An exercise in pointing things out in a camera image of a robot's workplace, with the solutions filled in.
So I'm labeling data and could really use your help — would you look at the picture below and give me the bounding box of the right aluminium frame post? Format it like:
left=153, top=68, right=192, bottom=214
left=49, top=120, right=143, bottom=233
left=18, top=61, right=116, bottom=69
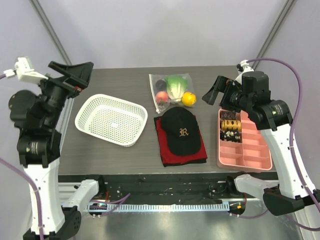
left=256, top=0, right=297, bottom=58

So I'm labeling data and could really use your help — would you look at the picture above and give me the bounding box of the white slotted cable duct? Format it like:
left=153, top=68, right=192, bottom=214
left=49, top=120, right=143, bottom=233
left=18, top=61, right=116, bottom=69
left=87, top=201, right=230, bottom=213

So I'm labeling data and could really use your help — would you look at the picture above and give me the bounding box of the red folded cloth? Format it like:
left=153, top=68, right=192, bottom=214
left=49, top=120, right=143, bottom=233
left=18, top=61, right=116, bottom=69
left=153, top=116, right=208, bottom=167

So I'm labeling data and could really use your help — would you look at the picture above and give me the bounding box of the left aluminium frame post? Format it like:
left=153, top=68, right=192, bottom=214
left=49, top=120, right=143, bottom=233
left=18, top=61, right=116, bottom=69
left=29, top=0, right=72, bottom=65

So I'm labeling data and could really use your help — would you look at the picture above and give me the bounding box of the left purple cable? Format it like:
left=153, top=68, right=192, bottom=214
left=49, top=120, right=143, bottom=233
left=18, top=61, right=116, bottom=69
left=0, top=72, right=132, bottom=238

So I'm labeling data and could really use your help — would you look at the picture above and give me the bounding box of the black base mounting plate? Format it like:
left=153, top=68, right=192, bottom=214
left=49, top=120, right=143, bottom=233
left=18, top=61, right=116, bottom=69
left=57, top=174, right=278, bottom=205

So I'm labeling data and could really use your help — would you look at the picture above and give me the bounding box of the black white rolled sock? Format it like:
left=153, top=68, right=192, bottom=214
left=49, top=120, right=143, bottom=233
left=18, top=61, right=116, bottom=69
left=220, top=130, right=241, bottom=143

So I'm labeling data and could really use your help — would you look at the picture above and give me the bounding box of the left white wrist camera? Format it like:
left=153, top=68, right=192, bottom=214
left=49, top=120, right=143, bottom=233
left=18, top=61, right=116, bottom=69
left=0, top=56, right=49, bottom=85

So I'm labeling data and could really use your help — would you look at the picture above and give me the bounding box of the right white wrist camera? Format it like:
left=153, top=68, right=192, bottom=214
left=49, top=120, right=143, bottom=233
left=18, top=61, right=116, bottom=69
left=235, top=59, right=255, bottom=84

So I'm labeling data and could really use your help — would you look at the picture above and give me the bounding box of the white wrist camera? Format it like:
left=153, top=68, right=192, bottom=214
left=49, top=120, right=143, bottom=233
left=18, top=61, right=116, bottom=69
left=0, top=56, right=49, bottom=85
left=235, top=59, right=255, bottom=84

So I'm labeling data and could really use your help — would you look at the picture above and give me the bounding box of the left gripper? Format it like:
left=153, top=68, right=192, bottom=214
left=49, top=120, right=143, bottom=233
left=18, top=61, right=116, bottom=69
left=37, top=59, right=95, bottom=125

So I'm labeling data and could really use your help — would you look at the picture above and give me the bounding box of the fake green cabbage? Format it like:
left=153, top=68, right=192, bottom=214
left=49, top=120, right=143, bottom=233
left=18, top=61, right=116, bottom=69
left=165, top=75, right=188, bottom=101

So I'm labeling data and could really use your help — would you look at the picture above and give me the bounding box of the fake red peach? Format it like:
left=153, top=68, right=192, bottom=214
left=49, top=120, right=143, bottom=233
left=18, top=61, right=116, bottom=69
left=155, top=91, right=169, bottom=104

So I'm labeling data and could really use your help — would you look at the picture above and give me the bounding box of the pink divided organizer tray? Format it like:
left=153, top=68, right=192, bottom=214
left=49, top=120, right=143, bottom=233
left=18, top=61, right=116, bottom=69
left=216, top=109, right=273, bottom=173

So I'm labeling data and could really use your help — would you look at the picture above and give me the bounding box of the black baseball cap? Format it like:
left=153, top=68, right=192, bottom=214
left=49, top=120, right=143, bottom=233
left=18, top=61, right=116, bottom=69
left=160, top=106, right=202, bottom=156

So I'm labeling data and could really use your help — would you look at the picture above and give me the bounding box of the white perforated plastic basket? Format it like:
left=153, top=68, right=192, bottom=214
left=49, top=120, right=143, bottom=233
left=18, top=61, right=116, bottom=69
left=74, top=94, right=148, bottom=147

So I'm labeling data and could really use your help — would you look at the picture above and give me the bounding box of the aluminium frame post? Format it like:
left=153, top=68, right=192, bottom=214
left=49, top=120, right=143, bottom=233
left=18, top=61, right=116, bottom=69
left=256, top=0, right=297, bottom=58
left=29, top=0, right=72, bottom=65

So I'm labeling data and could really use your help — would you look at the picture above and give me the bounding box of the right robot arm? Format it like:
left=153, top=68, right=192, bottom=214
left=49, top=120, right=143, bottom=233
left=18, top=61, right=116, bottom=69
left=202, top=71, right=320, bottom=216

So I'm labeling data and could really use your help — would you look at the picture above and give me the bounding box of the yellow tiger rolled sock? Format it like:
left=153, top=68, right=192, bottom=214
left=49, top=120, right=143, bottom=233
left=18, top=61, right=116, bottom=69
left=220, top=119, right=242, bottom=132

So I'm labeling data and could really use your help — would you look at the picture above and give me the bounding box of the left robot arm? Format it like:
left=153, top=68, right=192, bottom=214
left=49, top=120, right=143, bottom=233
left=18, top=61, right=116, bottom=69
left=5, top=57, right=107, bottom=240

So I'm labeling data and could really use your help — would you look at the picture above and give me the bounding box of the fake orange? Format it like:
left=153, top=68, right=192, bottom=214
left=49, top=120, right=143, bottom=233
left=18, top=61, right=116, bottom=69
left=181, top=91, right=197, bottom=107

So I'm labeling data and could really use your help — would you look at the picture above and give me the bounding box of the dark floral rolled sock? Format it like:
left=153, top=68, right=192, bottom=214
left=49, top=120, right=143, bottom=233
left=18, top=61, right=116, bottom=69
left=220, top=110, right=237, bottom=120

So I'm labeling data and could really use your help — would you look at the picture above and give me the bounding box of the clear zip top bag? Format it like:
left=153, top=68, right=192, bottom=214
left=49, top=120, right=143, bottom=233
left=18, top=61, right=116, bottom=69
left=148, top=73, right=197, bottom=114

